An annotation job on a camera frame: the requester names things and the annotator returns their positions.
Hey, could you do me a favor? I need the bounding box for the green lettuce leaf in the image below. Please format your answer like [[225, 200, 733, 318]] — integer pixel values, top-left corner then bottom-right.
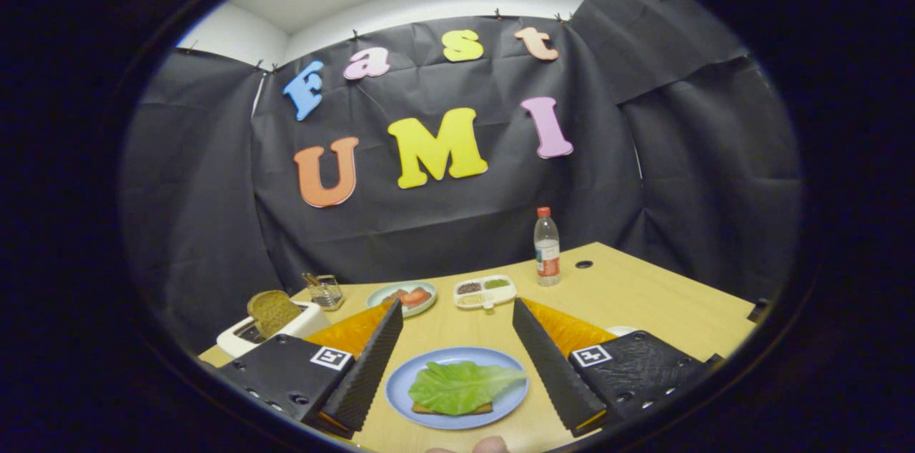
[[408, 360, 528, 417]]

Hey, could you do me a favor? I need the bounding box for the blue round plate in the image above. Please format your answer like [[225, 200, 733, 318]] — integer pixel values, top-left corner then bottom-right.
[[385, 347, 530, 431]]

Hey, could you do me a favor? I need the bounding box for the clear red-capped water bottle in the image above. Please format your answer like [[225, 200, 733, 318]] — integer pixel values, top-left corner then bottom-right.
[[534, 207, 562, 287]]

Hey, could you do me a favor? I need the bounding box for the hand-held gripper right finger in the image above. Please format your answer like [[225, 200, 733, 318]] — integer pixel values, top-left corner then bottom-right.
[[512, 297, 708, 438]]

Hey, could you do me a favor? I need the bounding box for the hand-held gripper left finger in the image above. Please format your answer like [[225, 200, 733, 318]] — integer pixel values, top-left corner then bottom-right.
[[214, 298, 405, 439]]

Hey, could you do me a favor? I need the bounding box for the black backdrop cloth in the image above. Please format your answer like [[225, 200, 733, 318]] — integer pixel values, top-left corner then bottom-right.
[[118, 0, 805, 357]]

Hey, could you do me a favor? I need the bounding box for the small wire utensil basket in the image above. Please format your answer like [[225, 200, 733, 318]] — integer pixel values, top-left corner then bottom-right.
[[302, 272, 345, 312]]

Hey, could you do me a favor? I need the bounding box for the brown bread slice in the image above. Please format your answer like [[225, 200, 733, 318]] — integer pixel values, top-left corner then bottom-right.
[[411, 401, 494, 416], [247, 290, 304, 339]]

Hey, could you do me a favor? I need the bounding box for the white toaster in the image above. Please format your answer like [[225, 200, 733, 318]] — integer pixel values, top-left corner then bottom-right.
[[217, 301, 331, 359]]

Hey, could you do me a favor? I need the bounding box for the white divided seasoning dish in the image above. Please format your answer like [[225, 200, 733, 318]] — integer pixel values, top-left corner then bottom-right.
[[453, 275, 518, 310]]

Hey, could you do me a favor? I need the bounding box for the light green round plate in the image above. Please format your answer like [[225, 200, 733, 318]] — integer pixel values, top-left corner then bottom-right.
[[366, 281, 437, 318]]

